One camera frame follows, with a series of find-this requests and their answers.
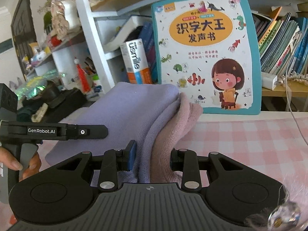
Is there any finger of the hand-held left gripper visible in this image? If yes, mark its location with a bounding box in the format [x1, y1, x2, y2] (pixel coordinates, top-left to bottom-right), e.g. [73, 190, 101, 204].
[68, 124, 108, 140]

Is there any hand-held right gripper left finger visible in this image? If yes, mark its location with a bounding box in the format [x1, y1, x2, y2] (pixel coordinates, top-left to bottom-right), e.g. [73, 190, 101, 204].
[54, 140, 137, 191]

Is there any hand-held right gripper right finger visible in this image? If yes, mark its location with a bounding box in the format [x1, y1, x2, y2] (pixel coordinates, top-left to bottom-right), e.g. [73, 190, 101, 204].
[170, 148, 247, 191]

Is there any purple and pink sweater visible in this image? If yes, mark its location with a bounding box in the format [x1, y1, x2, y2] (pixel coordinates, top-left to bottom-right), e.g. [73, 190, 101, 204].
[45, 82, 204, 184]

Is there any person's left hand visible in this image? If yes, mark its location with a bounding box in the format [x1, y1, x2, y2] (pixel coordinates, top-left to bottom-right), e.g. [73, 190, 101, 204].
[0, 147, 42, 182]

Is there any dark green cloth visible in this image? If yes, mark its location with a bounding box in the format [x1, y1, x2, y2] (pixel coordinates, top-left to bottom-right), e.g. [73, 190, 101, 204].
[16, 105, 34, 118]

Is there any white wristwatch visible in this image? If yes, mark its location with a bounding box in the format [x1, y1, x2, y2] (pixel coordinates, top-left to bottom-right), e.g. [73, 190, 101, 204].
[31, 103, 49, 123]

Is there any black box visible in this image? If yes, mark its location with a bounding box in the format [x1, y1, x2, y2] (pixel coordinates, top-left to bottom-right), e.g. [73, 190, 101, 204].
[22, 88, 88, 126]

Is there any white plastic jar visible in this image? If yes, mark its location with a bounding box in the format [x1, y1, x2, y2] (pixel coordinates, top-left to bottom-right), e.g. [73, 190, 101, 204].
[91, 74, 103, 94]

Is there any iridescent sequin cloth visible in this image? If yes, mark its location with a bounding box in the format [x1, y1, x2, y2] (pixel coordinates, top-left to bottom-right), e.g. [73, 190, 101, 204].
[23, 70, 65, 100]

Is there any red tassel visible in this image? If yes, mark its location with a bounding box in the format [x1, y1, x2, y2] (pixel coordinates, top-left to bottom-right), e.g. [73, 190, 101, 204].
[73, 57, 93, 93]

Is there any white orange toothpaste box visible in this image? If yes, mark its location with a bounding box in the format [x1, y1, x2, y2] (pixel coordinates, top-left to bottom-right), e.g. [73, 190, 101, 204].
[120, 38, 152, 85]

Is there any dark wooden door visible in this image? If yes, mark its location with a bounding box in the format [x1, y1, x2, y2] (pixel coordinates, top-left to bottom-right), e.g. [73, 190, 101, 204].
[11, 0, 38, 82]

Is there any white bookshelf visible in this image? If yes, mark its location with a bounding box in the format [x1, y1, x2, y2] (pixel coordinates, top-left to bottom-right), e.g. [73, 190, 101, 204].
[24, 0, 308, 112]

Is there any row of blue books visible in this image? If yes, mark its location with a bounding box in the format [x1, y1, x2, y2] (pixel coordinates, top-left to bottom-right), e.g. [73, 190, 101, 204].
[137, 22, 159, 85]

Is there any teal-bordered children's book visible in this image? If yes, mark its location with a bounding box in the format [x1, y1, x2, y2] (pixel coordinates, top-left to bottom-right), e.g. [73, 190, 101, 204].
[151, 0, 262, 115]

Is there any white charger plug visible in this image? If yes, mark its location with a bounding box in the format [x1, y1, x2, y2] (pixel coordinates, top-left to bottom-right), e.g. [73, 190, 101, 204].
[262, 74, 278, 89]

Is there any row of leaning thin books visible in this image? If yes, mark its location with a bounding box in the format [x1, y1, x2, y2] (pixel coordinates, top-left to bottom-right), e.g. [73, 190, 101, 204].
[250, 3, 308, 77]

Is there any white charging cable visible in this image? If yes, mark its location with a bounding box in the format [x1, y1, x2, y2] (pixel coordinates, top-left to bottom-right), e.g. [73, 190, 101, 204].
[277, 80, 308, 147]

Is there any pearl bead string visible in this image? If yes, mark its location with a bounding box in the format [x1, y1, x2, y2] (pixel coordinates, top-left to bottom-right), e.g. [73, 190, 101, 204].
[278, 73, 308, 86]

